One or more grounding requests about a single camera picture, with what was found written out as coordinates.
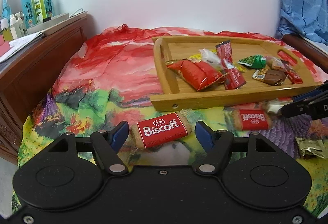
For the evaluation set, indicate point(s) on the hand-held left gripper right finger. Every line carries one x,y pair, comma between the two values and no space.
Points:
204,135

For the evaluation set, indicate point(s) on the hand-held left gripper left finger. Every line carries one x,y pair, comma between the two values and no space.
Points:
120,135

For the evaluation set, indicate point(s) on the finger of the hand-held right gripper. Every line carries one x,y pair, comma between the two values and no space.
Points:
294,110
306,96

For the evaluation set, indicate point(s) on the silver nut packet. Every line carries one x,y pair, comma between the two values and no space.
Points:
274,107

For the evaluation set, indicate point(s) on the narrow red snack packet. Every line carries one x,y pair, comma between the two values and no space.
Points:
292,74

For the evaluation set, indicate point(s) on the wooden serving tray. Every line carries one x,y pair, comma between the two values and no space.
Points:
194,98

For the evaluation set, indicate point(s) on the brown peanut packet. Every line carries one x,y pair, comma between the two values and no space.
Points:
270,77

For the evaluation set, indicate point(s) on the gold candy packet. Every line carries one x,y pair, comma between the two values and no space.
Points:
310,148

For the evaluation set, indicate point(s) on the red biscuit packet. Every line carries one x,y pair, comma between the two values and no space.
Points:
252,119
161,130

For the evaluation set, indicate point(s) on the pink clear pastry packet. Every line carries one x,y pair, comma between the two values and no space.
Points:
274,63

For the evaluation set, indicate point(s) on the large red nut packet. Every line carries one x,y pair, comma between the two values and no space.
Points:
197,74

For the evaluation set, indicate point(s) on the green snack packet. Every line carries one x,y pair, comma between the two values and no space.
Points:
252,61

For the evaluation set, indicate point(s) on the dark red bar packet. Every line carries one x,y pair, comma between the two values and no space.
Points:
230,67

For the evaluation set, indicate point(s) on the yellow snack packet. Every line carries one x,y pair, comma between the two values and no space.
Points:
196,58

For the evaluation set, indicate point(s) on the white clear snack packet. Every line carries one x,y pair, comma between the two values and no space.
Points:
208,56

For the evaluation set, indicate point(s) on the brown wooden furniture edge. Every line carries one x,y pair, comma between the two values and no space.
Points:
307,52

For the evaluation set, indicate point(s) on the colourful printed cloth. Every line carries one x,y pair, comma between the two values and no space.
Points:
102,80

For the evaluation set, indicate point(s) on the brown wooden cabinet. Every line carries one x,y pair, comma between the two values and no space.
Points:
38,80

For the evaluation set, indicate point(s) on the white plastic tray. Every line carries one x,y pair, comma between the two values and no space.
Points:
51,23

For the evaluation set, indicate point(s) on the stack of white papers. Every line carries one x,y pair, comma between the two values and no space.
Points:
20,43

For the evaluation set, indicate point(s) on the pink box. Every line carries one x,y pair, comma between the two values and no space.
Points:
4,47

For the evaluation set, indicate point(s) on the blue spray bottle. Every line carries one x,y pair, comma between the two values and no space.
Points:
47,1
27,9

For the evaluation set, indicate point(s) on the yellow-green spray bottle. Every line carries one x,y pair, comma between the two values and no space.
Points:
38,4

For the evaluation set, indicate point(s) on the small blue bottle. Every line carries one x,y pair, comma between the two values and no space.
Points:
6,9

